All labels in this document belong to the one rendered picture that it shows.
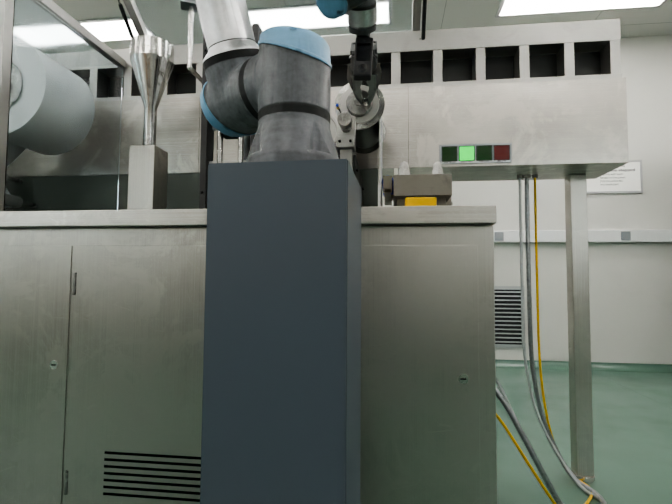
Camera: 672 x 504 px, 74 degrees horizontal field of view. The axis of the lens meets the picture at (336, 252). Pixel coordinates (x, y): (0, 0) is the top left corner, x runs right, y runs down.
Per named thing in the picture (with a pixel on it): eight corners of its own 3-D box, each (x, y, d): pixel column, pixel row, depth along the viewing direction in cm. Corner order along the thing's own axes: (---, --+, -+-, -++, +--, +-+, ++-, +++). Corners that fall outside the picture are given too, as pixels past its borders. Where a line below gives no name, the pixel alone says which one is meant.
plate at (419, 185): (393, 195, 124) (393, 174, 125) (393, 215, 164) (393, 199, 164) (452, 195, 122) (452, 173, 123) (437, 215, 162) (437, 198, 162)
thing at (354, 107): (351, 86, 129) (375, 93, 128) (352, 88, 131) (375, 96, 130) (342, 110, 129) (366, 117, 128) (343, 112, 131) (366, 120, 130)
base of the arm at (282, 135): (332, 163, 62) (333, 94, 63) (230, 166, 65) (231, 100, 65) (346, 185, 77) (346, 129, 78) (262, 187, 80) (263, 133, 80)
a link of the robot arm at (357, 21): (376, 10, 107) (343, 12, 108) (377, 30, 111) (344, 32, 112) (377, -1, 112) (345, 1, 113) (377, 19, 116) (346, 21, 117)
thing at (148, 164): (114, 226, 143) (120, 53, 146) (138, 230, 156) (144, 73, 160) (155, 225, 141) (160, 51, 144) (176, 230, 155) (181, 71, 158)
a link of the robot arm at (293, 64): (290, 94, 63) (291, 2, 64) (236, 117, 72) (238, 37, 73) (347, 117, 72) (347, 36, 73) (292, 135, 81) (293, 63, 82)
